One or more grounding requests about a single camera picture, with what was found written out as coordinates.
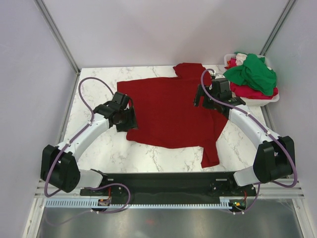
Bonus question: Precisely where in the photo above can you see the aluminium frame post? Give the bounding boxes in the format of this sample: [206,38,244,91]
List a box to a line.
[34,0,81,75]
[260,0,298,56]

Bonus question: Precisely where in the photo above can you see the dark red t shirt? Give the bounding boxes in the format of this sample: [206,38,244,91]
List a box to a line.
[117,63,227,168]

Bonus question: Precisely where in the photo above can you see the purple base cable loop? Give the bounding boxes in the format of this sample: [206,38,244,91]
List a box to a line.
[44,183,131,226]

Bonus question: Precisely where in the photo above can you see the white slotted cable duct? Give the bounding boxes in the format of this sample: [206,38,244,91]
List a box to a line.
[45,197,246,209]

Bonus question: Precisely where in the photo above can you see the right aluminium frame post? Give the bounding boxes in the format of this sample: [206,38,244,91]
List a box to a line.
[260,0,298,56]

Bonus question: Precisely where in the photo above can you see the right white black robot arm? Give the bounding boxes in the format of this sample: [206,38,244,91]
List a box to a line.
[194,78,297,195]

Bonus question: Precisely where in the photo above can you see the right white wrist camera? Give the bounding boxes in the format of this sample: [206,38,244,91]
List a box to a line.
[210,70,225,80]

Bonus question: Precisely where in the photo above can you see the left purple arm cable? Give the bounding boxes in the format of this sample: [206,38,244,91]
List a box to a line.
[44,77,117,198]

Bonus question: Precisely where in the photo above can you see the left aluminium frame post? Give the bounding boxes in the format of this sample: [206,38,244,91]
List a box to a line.
[34,0,81,75]

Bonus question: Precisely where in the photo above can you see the green t shirt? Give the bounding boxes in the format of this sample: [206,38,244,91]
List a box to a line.
[223,52,277,96]

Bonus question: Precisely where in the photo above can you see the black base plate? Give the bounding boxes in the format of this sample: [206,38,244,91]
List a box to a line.
[80,172,256,204]

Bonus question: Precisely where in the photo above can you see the white laundry basket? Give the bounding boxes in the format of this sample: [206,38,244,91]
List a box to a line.
[224,54,280,107]

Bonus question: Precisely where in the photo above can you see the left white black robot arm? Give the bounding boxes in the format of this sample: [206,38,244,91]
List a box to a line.
[40,92,137,197]

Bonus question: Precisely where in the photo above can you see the white pink garment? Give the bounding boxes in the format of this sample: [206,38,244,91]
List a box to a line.
[224,53,248,69]

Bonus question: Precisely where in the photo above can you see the bright red t shirt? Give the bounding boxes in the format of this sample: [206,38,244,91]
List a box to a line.
[230,82,278,100]

